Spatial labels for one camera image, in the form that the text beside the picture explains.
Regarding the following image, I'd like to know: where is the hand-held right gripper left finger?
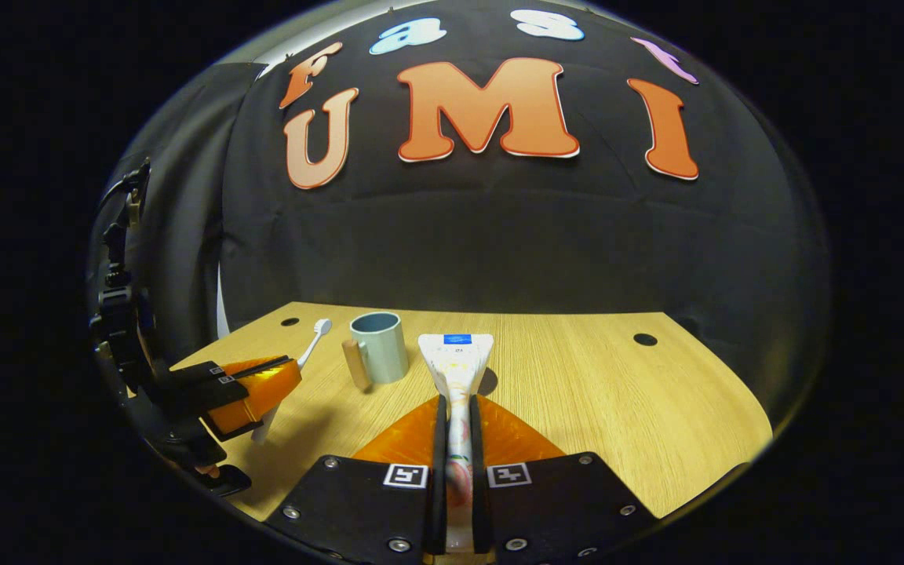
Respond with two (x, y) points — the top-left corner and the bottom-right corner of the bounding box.
(264, 395), (450, 563)

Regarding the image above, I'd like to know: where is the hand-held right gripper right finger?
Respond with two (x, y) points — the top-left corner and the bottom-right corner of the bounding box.
(468, 395), (662, 562)

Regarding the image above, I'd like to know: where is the white toothbrush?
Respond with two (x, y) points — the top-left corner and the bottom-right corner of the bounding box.
(252, 318), (334, 445)

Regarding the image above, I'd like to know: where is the white toothpaste tube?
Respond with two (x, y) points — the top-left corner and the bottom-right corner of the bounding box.
(418, 333), (495, 554)

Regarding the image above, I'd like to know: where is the black backdrop cloth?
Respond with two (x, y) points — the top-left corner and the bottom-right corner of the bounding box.
(91, 0), (833, 472)

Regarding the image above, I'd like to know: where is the pale green cup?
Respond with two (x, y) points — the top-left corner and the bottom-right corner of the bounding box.
(342, 312), (410, 392)

